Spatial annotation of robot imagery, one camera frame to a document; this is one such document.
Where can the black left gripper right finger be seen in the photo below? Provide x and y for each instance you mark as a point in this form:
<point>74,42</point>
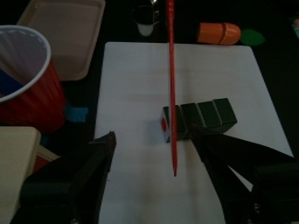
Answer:
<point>249,180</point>

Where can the red plastic cup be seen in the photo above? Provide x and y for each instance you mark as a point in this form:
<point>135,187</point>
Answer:
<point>37,108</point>

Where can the beige rectangular plate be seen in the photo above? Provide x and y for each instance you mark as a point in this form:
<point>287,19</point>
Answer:
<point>69,35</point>

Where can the shiny metal utensil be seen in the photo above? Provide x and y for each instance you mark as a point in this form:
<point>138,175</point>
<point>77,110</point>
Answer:
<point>146,17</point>

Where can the orange toy capsule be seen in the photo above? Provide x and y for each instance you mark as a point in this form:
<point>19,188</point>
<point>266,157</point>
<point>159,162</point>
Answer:
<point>218,33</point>

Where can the blue item inside cup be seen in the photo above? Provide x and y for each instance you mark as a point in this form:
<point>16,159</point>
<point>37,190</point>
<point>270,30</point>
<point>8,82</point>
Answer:
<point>8,83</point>

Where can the white cutting board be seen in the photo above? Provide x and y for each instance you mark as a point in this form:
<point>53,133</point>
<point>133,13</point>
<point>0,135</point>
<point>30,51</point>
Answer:
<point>133,87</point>

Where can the sushi piece with red centre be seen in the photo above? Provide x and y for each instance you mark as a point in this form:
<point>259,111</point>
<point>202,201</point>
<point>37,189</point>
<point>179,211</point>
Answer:
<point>165,124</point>

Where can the dark green sushi piece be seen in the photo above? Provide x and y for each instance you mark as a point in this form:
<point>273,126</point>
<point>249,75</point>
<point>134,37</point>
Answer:
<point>191,116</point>
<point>210,113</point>
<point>226,112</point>

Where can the wooden block with red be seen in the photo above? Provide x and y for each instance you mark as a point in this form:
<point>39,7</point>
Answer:
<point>45,159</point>

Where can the red plastic toy knife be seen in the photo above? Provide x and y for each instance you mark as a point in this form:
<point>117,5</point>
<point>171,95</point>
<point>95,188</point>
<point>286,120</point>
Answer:
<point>171,73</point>

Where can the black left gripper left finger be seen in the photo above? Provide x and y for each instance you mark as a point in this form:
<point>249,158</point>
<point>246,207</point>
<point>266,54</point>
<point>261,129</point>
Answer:
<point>70,180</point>

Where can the blue tape patch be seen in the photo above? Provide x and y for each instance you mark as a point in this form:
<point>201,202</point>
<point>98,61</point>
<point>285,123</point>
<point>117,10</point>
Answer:
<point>77,113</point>

